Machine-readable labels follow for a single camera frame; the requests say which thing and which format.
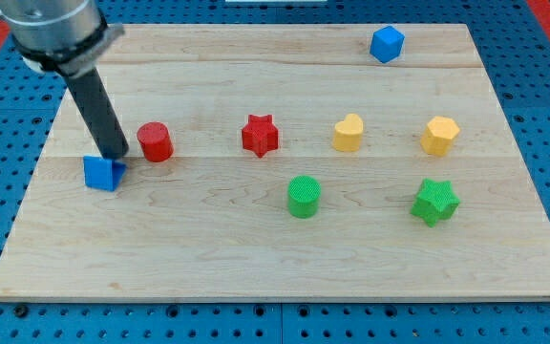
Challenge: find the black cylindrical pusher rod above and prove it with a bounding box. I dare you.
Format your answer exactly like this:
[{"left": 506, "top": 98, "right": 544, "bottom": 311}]
[{"left": 64, "top": 68, "right": 129, "bottom": 160}]

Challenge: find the blue triangle block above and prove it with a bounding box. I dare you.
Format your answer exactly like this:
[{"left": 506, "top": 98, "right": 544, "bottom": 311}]
[{"left": 83, "top": 156, "right": 126, "bottom": 192}]

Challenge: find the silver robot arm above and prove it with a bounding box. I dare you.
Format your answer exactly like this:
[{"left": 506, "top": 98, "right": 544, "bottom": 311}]
[{"left": 0, "top": 0, "right": 129, "bottom": 160}]

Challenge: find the red cylinder block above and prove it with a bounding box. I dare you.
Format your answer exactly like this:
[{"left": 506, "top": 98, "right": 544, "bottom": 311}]
[{"left": 137, "top": 121, "right": 174, "bottom": 162}]

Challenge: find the red star block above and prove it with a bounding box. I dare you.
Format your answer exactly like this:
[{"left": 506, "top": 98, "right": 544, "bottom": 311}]
[{"left": 241, "top": 114, "right": 279, "bottom": 158}]

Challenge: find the wooden board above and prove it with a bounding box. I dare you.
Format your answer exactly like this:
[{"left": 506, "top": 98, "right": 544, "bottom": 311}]
[{"left": 0, "top": 24, "right": 550, "bottom": 303}]

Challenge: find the green cylinder block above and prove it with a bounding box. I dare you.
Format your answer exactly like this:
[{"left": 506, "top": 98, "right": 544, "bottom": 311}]
[{"left": 287, "top": 175, "right": 321, "bottom": 219}]

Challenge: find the yellow heart block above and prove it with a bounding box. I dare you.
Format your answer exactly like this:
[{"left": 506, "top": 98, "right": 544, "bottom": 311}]
[{"left": 331, "top": 113, "right": 364, "bottom": 152}]

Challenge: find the blue cube block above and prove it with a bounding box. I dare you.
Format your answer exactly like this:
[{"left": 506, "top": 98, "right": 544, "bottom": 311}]
[{"left": 370, "top": 26, "right": 405, "bottom": 63}]

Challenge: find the yellow hexagon block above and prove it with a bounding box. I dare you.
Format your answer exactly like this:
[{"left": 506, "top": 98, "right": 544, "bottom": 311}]
[{"left": 420, "top": 116, "right": 460, "bottom": 157}]

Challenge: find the green star block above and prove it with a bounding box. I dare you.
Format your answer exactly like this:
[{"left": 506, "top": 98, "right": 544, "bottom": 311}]
[{"left": 410, "top": 178, "right": 460, "bottom": 227}]

